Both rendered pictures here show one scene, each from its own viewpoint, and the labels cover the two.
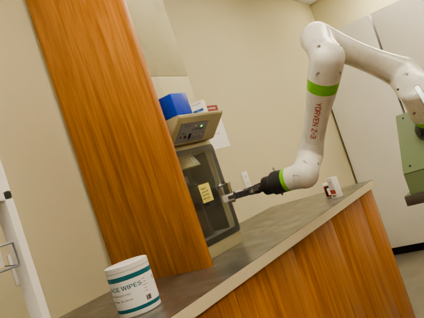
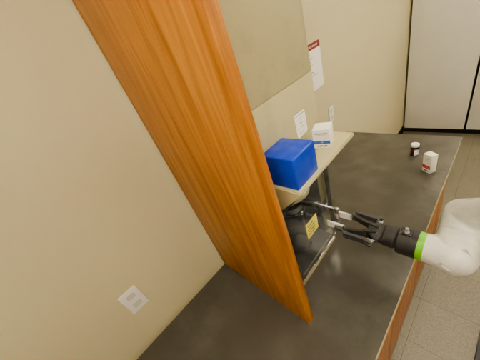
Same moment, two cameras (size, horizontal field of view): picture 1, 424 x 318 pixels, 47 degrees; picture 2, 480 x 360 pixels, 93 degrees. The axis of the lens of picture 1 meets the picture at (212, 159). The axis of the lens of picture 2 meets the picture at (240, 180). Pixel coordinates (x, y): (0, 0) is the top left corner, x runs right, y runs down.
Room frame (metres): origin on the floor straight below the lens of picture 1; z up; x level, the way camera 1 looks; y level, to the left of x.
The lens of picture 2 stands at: (1.38, 0.03, 1.87)
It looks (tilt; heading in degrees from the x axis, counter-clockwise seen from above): 32 degrees down; 21
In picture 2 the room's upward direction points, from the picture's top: 22 degrees counter-clockwise
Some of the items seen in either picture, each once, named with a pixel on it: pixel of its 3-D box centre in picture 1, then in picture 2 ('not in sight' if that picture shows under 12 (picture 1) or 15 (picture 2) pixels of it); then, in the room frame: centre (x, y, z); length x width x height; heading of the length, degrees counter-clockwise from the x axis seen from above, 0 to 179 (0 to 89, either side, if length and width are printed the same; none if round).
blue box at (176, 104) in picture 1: (172, 108); (289, 162); (1.91, 0.08, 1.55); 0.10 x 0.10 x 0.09; 56
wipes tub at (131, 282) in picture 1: (132, 286); not in sight; (1.46, 0.34, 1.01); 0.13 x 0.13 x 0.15
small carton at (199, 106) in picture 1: (199, 108); (323, 135); (2.05, -0.02, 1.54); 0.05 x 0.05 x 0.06; 72
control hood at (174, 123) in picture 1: (194, 128); (313, 170); (1.99, 0.03, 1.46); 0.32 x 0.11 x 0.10; 146
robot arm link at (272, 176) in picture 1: (278, 181); (406, 241); (1.95, -0.22, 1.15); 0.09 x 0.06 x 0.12; 146
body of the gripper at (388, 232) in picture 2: (263, 187); (381, 233); (1.99, -0.16, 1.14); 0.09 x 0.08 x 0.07; 56
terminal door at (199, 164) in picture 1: (206, 194); (312, 225); (2.02, 0.07, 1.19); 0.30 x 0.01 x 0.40; 145
